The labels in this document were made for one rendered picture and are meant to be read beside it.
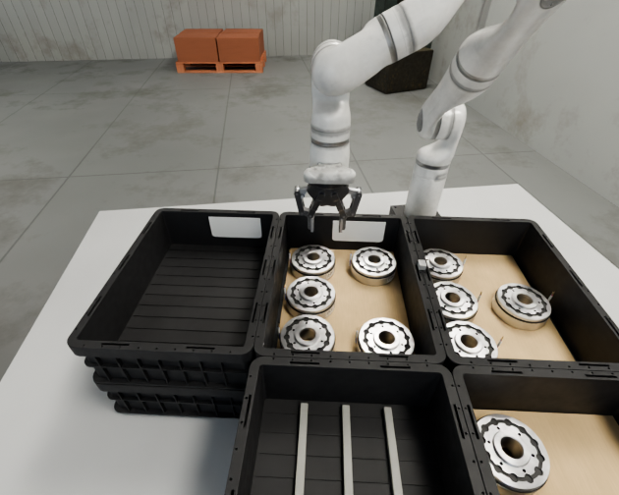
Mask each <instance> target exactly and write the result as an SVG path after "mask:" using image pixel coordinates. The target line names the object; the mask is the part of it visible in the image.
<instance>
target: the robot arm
mask: <svg viewBox="0 0 619 495"><path fill-rule="evenodd" d="M464 1H465V0H404V1H403V2H401V3H399V4H398V5H395V6H394V7H392V8H390V9H388V10H387V11H385V12H383V13H381V15H380V14H379V15H378V16H376V17H374V18H373V19H372V20H370V21H369V22H368V23H367V24H366V25H365V27H364V29H363V30H361V31H360V32H358V33H356V34H355V35H353V36H351V37H350V38H348V39H346V40H345V41H343V42H342V41H339V40H336V39H329V40H325V41H323V42H322V43H320V44H319V45H318V46H317V47H316V49H315V50H314V52H313V54H312V57H311V62H310V70H311V94H312V113H311V126H310V148H309V168H307V169H306V170H305V171H304V182H306V183H308V186H307V187H302V188H301V187H300V186H295V191H294V196H295V200H296V203H297V207H298V211H299V214H300V215H301V216H304V215H305V216H307V217H308V228H309V230H310V231H311V232H314V214H315V212H316V211H317V209H318V207H319V206H326V205H328V206H336V208H337V210H338V212H339V233H342V230H345V229H346V219H347V217H350V216H351V217H355V216H356V213H357V210H358V207H359V204H360V201H361V198H362V196H363V195H362V188H361V187H356V188H355V189H354V188H349V185H350V184H353V183H354V182H355V180H356V172H355V171H354V170H353V169H350V168H349V159H350V129H351V112H350V107H349V98H350V91H352V90H354V89H355V88H357V87H358V86H360V85H361V84H363V83H365V82H366V81H367V80H369V79H370V78H371V77H373V76H374V75H376V74H377V73H378V72H379V71H380V70H382V69H383V68H384V67H386V66H388V65H390V64H393V63H395V62H396V61H399V60H401V59H403V58H404V57H406V56H408V55H410V54H412V53H414V52H416V51H418V50H420V49H422V48H423V47H425V46H426V45H428V44H429V43H431V42H432V41H433V40H434V39H435V38H436V37H437V36H438V35H439V34H440V33H441V32H442V31H443V30H444V28H445V27H446V26H447V24H448V23H449V22H450V20H451V19H452V18H453V16H454V15H455V13H456V12H457V11H458V9H459V8H460V7H461V5H462V4H463V3H464ZM565 1H566V0H516V5H515V7H514V9H513V11H512V13H511V14H510V16H509V17H508V18H507V19H506V20H505V22H503V23H501V24H498V25H494V26H490V27H485V28H482V29H480V30H478V31H476V32H474V33H472V34H471V35H470V36H468V37H467V38H466V39H465V41H464V42H463V43H462V45H461V46H460V48H459V49H458V51H457V53H456V55H455V56H454V58H453V60H452V62H451V64H450V66H449V68H448V69H447V71H446V73H445V75H444V76H443V78H442V80H441V81H440V83H439V85H438V86H437V87H436V89H435V90H434V91H433V93H432V94H431V95H430V97H429V98H428V99H427V100H426V102H425V103H424V105H423V106H422V109H421V111H420V113H419V116H418V119H417V131H418V134H419V136H420V137H421V138H426V139H438V140H437V141H436V142H434V143H432V144H429V145H426V146H424V147H422V148H420V149H419V150H418V152H417V156H416V161H415V165H414V170H413V175H412V179H411V182H410V187H409V191H408V196H407V200H406V205H405V211H404V213H405V215H406V217H407V218H408V217H409V216H412V215H419V216H435V215H436V211H437V208H438V205H439V201H440V199H441V195H442V192H443V188H444V185H445V181H446V178H447V174H448V170H449V167H450V164H451V161H452V159H453V157H454V155H455V152H456V148H457V145H458V143H459V140H460V137H461V134H462V131H463V129H464V126H465V122H466V116H467V110H466V106H465V104H464V103H466V102H468V101H470V100H472V99H474V98H476V97H477V96H479V95H481V94H482V93H484V92H485V91H486V90H487V89H488V88H489V87H490V86H491V85H492V84H493V83H494V81H495V80H496V79H497V78H498V76H499V75H500V74H501V73H502V71H503V70H504V69H505V67H506V66H507V65H508V64H509V62H510V61H511V60H512V59H513V57H514V56H515V55H516V54H517V52H518V51H519V50H520V49H521V48H522V47H523V45H524V44H525V43H526V42H527V41H528V40H529V38H530V37H531V36H532V35H533V34H534V33H535V32H536V31H537V30H538V29H539V28H540V27H541V26H542V25H543V24H544V23H545V22H546V21H547V20H548V19H549V18H550V17H551V16H552V15H553V14H554V13H555V11H556V10H557V9H558V8H559V7H560V6H561V5H562V4H563V3H564V2H565ZM306 193H308V194H309V195H310V196H311V198H312V201H311V204H310V206H309V208H307V207H305V203H304V197H305V196H306ZM348 193H349V194H350V195H351V199H352V201H351V204H350V207H349V208H345V205H344V202H343V199H344V198H345V196H346V195H347V194H348Z"/></svg>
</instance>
